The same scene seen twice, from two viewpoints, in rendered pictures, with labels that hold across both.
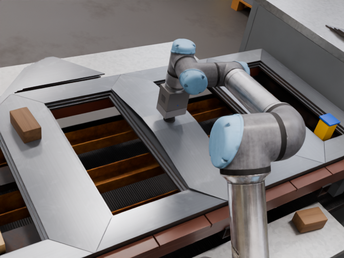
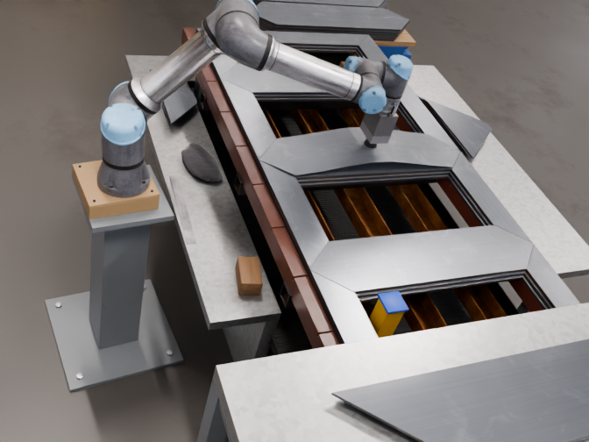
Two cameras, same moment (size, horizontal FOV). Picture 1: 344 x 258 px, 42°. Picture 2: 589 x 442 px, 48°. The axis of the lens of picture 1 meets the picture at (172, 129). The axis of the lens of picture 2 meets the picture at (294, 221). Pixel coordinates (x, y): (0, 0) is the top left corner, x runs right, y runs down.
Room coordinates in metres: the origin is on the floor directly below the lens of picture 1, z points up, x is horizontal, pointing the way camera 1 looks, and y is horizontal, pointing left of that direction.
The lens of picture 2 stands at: (1.32, -1.77, 2.05)
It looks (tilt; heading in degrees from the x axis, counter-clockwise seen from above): 41 degrees down; 97
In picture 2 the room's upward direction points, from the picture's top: 17 degrees clockwise
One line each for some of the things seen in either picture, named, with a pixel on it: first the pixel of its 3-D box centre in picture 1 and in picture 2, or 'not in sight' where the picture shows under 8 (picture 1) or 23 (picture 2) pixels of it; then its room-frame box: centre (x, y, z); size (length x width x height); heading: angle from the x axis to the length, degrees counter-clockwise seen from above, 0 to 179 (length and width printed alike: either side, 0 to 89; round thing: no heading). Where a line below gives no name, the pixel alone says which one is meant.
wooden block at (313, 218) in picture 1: (309, 219); (248, 275); (1.08, -0.54, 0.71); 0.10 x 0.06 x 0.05; 118
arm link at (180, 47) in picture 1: (181, 58); (394, 76); (1.24, 0.02, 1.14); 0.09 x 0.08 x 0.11; 23
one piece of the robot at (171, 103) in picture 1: (172, 95); (383, 120); (1.25, 0.02, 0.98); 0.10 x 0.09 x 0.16; 38
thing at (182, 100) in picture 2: not in sight; (175, 95); (0.52, 0.14, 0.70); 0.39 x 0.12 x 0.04; 129
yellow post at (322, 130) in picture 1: (319, 140); (379, 328); (1.46, -0.60, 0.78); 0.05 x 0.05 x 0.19; 39
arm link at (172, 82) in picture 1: (177, 78); (387, 99); (1.24, 0.01, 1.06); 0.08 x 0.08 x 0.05
